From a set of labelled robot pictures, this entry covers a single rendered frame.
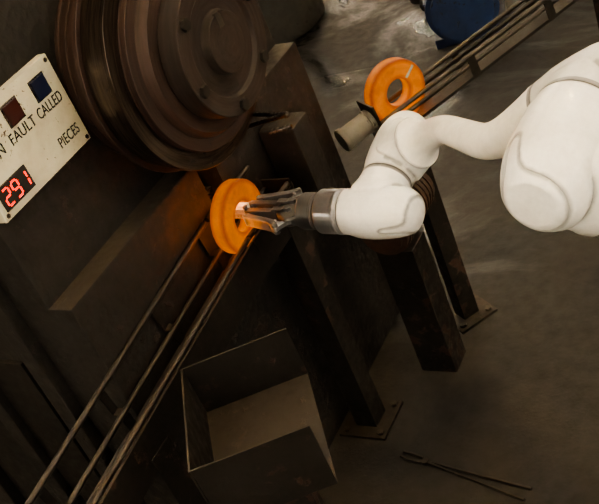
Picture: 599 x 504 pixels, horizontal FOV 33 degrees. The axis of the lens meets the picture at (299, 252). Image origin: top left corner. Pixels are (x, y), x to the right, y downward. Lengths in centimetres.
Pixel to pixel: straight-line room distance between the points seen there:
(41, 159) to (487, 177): 183
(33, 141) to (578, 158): 95
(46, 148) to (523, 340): 138
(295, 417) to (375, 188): 45
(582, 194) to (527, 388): 125
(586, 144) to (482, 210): 183
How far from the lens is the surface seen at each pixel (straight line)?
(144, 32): 182
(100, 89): 182
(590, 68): 147
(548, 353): 262
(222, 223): 203
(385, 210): 186
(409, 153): 193
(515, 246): 299
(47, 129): 185
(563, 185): 133
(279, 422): 179
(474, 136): 169
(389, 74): 239
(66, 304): 185
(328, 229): 194
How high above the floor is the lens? 176
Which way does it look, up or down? 32 degrees down
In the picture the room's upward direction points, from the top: 24 degrees counter-clockwise
